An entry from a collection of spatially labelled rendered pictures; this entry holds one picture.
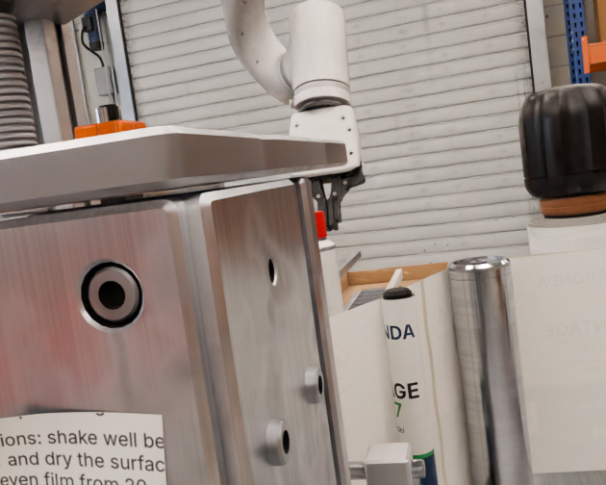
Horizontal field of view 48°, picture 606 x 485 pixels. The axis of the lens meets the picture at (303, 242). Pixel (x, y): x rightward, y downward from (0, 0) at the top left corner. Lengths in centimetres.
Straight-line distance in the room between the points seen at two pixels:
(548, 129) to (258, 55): 58
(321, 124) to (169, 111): 464
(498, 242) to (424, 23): 158
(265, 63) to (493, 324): 74
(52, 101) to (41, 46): 4
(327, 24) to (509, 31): 393
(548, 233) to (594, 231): 4
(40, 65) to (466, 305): 38
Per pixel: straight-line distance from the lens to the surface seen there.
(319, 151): 17
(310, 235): 16
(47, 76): 60
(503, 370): 44
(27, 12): 59
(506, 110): 487
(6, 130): 48
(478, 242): 492
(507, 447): 45
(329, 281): 86
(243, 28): 106
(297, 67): 101
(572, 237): 62
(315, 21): 103
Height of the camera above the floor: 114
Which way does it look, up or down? 6 degrees down
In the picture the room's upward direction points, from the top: 8 degrees counter-clockwise
